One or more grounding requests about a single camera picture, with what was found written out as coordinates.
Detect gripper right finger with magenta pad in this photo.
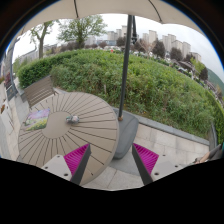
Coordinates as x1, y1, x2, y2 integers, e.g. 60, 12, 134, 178
132, 143, 181, 185

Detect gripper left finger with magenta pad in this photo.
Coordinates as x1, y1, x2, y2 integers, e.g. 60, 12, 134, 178
42, 144, 91, 185

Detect grey computer mouse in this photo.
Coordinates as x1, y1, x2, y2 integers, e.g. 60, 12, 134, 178
66, 115, 79, 124

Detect round slatted patio table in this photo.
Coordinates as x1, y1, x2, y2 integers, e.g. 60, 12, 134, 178
18, 92, 119, 185

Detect chair at right edge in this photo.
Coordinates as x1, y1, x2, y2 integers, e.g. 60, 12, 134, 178
194, 142, 224, 164

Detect green hedge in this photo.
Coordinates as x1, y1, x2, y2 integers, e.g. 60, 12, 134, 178
18, 50, 224, 142

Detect dark umbrella pole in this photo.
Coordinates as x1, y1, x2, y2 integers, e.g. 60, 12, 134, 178
118, 15, 132, 121

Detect beige patio umbrella canopy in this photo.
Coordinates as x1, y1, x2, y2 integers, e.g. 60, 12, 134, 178
18, 0, 204, 35

